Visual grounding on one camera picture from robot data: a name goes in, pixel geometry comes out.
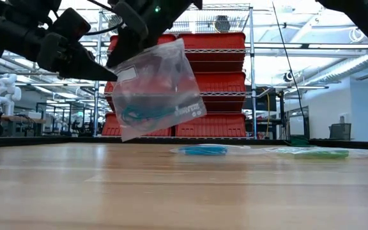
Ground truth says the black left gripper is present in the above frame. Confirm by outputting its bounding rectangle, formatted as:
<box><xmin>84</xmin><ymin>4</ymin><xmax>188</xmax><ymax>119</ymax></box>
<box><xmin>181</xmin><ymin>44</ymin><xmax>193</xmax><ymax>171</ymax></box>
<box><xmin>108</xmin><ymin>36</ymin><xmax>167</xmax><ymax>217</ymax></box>
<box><xmin>36</xmin><ymin>8</ymin><xmax>118</xmax><ymax>82</ymax></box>

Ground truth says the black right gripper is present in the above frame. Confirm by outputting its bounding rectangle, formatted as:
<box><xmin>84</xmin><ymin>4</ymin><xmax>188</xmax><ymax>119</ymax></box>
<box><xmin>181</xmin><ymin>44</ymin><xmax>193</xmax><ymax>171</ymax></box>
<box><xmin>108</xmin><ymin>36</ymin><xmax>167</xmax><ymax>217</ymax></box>
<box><xmin>105</xmin><ymin>0</ymin><xmax>204</xmax><ymax>68</ymax></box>

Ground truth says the grey bin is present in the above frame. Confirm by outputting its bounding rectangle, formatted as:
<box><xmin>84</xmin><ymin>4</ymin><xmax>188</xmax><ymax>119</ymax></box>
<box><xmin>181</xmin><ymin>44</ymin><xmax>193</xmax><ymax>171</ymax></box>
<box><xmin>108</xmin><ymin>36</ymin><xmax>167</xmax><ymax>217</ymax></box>
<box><xmin>328</xmin><ymin>123</ymin><xmax>353</xmax><ymax>141</ymax></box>

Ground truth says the black stand post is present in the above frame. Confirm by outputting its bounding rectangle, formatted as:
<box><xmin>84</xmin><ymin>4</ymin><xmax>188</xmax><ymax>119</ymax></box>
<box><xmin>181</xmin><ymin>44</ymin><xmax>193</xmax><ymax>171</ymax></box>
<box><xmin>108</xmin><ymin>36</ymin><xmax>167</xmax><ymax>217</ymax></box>
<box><xmin>278</xmin><ymin>91</ymin><xmax>287</xmax><ymax>138</ymax></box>

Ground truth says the chrome wire shelf cart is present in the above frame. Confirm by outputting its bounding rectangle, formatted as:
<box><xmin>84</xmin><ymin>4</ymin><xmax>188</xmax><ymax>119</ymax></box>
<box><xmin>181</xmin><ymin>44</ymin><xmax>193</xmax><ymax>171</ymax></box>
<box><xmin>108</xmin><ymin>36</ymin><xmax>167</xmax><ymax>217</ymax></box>
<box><xmin>93</xmin><ymin>3</ymin><xmax>258</xmax><ymax>141</ymax></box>

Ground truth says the thin black hanging cable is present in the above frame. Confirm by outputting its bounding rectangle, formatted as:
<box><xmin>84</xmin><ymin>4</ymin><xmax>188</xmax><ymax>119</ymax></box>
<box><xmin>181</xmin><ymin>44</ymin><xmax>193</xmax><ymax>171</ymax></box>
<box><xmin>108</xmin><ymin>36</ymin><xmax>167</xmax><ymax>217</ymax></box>
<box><xmin>272</xmin><ymin>1</ymin><xmax>309</xmax><ymax>139</ymax></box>

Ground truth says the grey round fan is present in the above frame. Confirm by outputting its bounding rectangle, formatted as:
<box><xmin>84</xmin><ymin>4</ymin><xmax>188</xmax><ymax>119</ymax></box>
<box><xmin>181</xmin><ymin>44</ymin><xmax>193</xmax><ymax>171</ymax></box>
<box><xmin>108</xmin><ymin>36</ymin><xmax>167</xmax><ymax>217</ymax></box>
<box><xmin>213</xmin><ymin>15</ymin><xmax>232</xmax><ymax>33</ymax></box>

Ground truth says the clear plastic zip bag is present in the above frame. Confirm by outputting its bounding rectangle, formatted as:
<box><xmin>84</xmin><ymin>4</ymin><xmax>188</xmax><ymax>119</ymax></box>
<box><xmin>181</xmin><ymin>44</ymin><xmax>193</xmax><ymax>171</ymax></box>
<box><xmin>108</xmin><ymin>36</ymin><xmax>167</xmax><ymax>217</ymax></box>
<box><xmin>265</xmin><ymin>146</ymin><xmax>368</xmax><ymax>160</ymax></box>
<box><xmin>111</xmin><ymin>38</ymin><xmax>208</xmax><ymax>142</ymax></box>
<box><xmin>169</xmin><ymin>143</ymin><xmax>252</xmax><ymax>157</ymax></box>

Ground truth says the black aluminium table frame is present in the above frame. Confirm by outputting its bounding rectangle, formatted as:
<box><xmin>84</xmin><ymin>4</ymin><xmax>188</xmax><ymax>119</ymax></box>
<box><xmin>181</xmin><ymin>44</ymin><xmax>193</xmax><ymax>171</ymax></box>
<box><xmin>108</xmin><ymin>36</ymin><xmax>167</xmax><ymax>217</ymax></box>
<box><xmin>0</xmin><ymin>135</ymin><xmax>368</xmax><ymax>150</ymax></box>

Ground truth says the black monitor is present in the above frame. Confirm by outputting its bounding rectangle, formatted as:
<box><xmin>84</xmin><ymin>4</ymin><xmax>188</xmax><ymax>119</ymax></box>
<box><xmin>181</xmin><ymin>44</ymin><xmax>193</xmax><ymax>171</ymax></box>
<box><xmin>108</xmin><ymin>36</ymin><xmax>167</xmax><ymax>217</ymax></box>
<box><xmin>243</xmin><ymin>91</ymin><xmax>277</xmax><ymax>112</ymax></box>

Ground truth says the red plastic bin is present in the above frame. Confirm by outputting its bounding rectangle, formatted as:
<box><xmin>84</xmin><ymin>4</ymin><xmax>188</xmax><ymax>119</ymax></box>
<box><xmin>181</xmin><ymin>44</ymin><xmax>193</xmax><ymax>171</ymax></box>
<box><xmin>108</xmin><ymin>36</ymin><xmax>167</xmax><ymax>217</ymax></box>
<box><xmin>177</xmin><ymin>31</ymin><xmax>247</xmax><ymax>73</ymax></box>
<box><xmin>107</xmin><ymin>33</ymin><xmax>177</xmax><ymax>54</ymax></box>
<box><xmin>103</xmin><ymin>79</ymin><xmax>116</xmax><ymax>112</ymax></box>
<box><xmin>192</xmin><ymin>72</ymin><xmax>247</xmax><ymax>112</ymax></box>
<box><xmin>101</xmin><ymin>112</ymin><xmax>174</xmax><ymax>137</ymax></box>
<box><xmin>174</xmin><ymin>113</ymin><xmax>247</xmax><ymax>137</ymax></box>

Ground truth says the white ceiling duct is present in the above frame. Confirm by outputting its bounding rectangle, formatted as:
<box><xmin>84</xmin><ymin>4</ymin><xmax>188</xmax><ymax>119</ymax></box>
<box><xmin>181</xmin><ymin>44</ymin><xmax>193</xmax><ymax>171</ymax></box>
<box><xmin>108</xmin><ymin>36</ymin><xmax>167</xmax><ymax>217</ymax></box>
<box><xmin>311</xmin><ymin>50</ymin><xmax>368</xmax><ymax>84</ymax></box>

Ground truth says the yellow hanging cable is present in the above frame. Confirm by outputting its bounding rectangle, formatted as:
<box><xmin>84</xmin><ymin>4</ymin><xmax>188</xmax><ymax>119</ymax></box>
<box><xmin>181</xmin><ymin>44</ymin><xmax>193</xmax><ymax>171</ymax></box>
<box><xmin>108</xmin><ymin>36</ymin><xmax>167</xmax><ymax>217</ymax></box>
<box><xmin>264</xmin><ymin>92</ymin><xmax>272</xmax><ymax>138</ymax></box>

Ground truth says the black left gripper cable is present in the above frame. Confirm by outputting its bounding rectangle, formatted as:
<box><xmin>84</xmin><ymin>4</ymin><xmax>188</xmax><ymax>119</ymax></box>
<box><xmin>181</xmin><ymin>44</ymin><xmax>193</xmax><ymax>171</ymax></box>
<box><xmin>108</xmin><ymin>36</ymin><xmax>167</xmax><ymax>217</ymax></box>
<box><xmin>84</xmin><ymin>22</ymin><xmax>124</xmax><ymax>36</ymax></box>

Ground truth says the wooden workbench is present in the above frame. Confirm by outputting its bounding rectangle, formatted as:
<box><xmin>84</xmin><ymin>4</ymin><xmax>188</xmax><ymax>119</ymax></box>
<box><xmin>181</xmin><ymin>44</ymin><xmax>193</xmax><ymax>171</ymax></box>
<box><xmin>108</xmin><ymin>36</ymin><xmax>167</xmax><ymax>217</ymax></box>
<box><xmin>0</xmin><ymin>112</ymin><xmax>47</xmax><ymax>137</ymax></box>

